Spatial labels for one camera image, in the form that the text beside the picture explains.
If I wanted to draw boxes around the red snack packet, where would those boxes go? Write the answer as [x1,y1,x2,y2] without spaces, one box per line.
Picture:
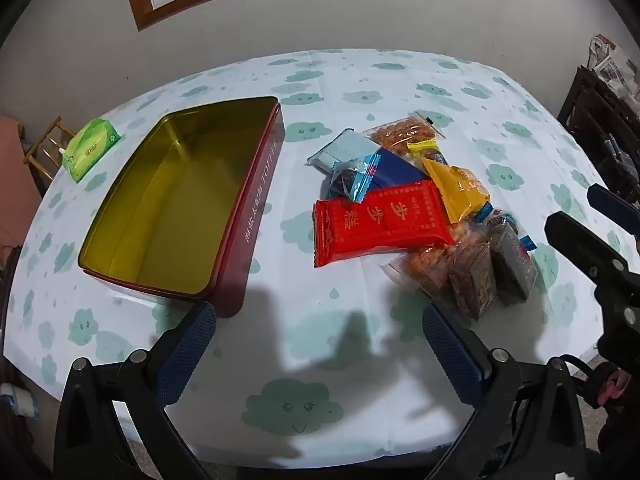
[313,180,457,268]

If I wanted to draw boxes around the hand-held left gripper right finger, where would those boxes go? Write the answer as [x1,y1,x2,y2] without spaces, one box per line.
[421,304,587,480]

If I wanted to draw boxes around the cloud-printed tablecloth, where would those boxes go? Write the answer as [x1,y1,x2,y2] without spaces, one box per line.
[2,49,616,467]

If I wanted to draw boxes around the bamboo chair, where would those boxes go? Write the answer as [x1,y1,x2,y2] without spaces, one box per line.
[22,116,77,181]

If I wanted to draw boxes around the yellow snack packet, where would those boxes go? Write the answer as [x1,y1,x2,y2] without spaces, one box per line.
[421,156,492,225]

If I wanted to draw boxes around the dark wooden chair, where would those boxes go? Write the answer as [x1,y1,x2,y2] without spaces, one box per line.
[556,65,640,201]

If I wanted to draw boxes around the clear packet of orange snack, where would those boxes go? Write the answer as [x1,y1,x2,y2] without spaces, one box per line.
[361,114,448,158]

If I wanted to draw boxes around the red tin box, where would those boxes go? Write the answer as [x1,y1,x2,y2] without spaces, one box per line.
[78,96,286,319]

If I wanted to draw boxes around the green tissue pack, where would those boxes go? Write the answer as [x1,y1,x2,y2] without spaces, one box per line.
[61,118,122,184]

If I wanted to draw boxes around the pink cloth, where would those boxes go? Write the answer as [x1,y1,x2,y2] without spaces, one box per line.
[0,114,43,251]

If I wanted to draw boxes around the yellow-topped brown snack packet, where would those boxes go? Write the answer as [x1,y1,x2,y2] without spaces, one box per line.
[406,139,451,167]

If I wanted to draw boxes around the stack of newspapers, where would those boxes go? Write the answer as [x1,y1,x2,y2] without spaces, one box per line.
[587,34,640,98]

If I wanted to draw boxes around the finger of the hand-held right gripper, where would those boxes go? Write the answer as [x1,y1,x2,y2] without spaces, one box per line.
[587,185,640,236]
[544,211,632,286]

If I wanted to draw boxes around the blue-edged dark snack packet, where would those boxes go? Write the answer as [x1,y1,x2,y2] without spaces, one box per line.
[482,207,540,307]
[324,154,381,204]

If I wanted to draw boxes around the clear packets brown snacks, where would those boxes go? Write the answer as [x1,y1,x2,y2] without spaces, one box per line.
[381,220,481,301]

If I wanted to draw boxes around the light blue and navy packet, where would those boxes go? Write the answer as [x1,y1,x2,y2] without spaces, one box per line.
[307,129,433,198]

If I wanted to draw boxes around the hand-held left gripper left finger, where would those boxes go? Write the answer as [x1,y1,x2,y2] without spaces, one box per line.
[54,302,220,480]

